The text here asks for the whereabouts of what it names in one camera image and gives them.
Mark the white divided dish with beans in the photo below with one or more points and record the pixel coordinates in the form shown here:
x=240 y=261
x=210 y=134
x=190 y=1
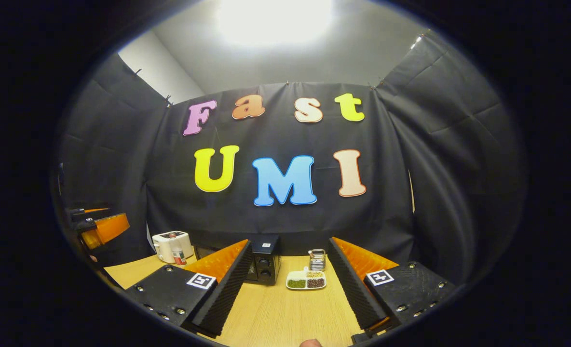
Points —
x=306 y=278

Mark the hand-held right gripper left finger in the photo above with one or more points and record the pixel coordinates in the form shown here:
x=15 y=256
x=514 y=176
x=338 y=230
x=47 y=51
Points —
x=225 y=294

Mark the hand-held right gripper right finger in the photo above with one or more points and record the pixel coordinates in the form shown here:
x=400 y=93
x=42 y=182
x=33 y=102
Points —
x=355 y=294

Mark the glass jar with metal frame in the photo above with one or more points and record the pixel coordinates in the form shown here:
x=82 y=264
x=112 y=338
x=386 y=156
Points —
x=317 y=262

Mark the black electric oven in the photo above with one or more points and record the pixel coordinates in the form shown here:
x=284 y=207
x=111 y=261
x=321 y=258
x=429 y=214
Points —
x=266 y=262

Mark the black backdrop cloth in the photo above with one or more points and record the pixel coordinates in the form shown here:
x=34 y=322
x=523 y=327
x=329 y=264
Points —
x=276 y=135

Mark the white toaster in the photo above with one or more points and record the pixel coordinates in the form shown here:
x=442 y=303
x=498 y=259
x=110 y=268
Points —
x=162 y=246

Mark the clear plastic bottle red label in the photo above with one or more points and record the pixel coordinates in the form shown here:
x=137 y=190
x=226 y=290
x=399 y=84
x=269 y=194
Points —
x=179 y=255

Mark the large ceiling light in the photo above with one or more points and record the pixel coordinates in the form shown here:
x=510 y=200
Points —
x=273 y=19

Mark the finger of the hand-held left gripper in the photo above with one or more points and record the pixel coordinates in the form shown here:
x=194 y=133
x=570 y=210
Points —
x=109 y=227
x=80 y=210

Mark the small ceiling light strip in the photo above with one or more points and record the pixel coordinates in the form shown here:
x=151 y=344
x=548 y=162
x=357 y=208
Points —
x=415 y=42

